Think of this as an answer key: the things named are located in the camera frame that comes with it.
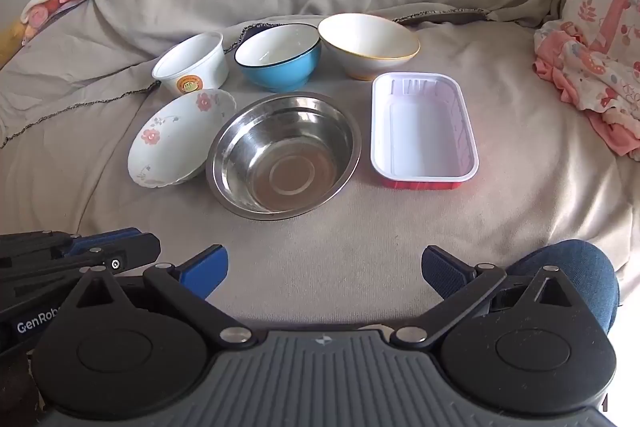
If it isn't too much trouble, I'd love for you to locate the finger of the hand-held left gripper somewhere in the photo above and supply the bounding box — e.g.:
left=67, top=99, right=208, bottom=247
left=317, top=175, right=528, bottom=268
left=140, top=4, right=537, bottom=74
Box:
left=0, top=233, right=162, bottom=303
left=0, top=227, right=147, bottom=260

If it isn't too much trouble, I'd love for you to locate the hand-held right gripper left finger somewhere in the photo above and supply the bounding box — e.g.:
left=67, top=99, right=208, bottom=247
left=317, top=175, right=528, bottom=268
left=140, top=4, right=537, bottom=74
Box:
left=75, top=246, right=256, bottom=349

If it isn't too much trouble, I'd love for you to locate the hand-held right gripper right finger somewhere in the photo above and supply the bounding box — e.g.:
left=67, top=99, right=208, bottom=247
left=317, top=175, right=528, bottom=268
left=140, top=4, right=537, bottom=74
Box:
left=392, top=246, right=576, bottom=350

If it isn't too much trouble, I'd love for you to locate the stainless steel bowl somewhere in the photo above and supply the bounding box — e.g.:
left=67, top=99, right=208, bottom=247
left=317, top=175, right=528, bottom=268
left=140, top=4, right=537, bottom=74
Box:
left=206, top=92, right=363, bottom=222

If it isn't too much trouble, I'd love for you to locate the white paper bowl orange label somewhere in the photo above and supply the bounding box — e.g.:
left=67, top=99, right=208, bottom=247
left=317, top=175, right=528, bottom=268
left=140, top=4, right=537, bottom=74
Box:
left=151, top=32, right=230, bottom=96

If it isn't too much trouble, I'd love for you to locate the blue enamel bowl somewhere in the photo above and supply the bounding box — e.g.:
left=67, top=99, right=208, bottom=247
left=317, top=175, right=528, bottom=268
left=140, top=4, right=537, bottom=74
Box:
left=234, top=23, right=322, bottom=94

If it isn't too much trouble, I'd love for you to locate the white bowl gold rim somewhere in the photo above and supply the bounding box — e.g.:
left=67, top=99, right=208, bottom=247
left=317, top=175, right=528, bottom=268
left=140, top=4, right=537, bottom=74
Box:
left=317, top=13, right=421, bottom=82

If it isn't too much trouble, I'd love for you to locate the white rectangular tray red outside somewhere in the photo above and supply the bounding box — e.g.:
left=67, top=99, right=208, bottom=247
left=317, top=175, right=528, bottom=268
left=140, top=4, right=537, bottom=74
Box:
left=370, top=72, right=480, bottom=190

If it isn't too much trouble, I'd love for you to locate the person's leg in blue jeans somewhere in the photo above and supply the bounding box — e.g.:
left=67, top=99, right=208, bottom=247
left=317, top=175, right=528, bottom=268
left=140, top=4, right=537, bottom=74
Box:
left=505, top=239, right=621, bottom=338

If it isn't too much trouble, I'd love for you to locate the yellow plush toy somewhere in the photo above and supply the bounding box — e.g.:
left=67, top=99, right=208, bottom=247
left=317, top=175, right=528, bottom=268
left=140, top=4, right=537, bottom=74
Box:
left=0, top=19, right=32, bottom=68

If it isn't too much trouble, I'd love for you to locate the pink floral blanket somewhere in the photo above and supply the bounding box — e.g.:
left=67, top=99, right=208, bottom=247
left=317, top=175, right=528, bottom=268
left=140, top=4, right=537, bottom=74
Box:
left=532, top=0, right=640, bottom=158

